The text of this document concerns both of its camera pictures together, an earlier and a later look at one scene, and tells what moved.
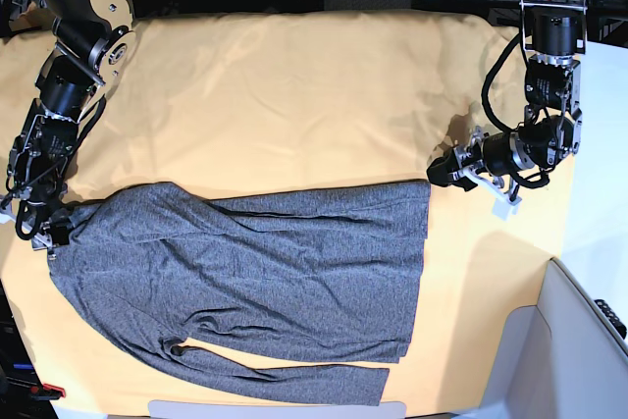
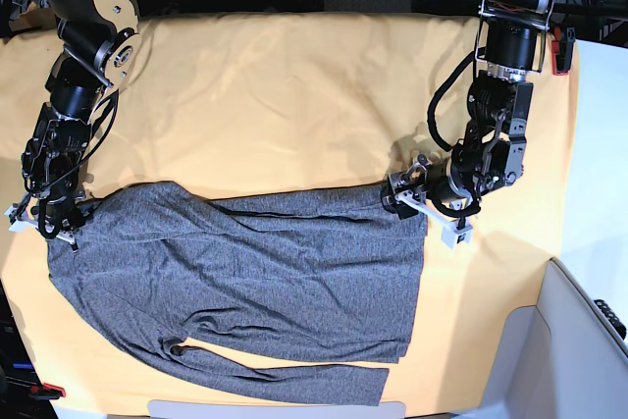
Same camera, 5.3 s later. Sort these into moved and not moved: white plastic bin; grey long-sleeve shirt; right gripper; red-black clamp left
Moved: right gripper
Not moved: white plastic bin; red-black clamp left; grey long-sleeve shirt
